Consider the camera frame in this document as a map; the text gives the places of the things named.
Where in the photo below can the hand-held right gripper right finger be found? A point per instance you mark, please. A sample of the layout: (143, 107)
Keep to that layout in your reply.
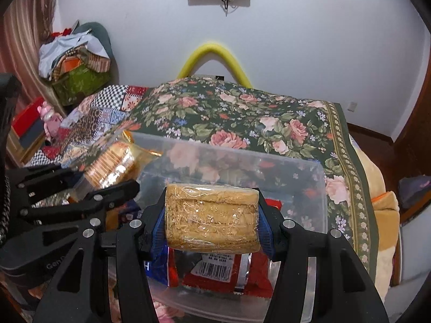
(266, 232)

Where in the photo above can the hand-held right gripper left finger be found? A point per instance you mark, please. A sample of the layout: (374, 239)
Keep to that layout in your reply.
(157, 230)

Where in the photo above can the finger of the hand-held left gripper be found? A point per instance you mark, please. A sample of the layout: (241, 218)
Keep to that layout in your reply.
(47, 181)
(101, 200)

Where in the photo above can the round cracker packet clear wrap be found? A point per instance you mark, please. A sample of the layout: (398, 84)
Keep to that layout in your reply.
(111, 165)

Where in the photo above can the rectangular cracker packet clear wrap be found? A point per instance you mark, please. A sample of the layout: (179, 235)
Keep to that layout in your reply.
(212, 218)

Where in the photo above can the clear plastic storage box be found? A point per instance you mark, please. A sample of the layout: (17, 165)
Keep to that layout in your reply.
(235, 165)

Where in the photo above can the blue snack packet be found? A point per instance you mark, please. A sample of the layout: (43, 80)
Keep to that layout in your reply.
(158, 269)

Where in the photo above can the red snack packet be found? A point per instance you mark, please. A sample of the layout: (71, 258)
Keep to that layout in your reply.
(219, 271)

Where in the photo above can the red box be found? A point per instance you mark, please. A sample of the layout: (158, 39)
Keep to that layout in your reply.
(28, 121)

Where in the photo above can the pink toy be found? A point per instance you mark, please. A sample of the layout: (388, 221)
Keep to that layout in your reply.
(50, 117)

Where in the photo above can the patchwork quilt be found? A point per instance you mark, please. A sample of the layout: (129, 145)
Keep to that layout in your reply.
(94, 114)

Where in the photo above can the floral blanket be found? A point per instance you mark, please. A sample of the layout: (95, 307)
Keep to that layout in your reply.
(256, 124)

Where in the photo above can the beige blanket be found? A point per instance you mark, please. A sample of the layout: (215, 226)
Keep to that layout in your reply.
(380, 215)

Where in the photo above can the striped curtain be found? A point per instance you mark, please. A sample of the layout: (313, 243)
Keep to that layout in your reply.
(23, 40)

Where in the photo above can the dark cloth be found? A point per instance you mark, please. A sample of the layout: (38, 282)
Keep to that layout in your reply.
(416, 191)

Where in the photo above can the grey-green chair back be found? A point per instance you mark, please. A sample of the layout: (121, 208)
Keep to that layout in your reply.
(101, 35)

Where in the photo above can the yellow foam tube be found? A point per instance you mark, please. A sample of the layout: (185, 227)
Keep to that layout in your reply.
(212, 48)

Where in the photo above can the white wall outlet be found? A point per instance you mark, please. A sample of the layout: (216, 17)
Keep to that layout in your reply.
(352, 106)

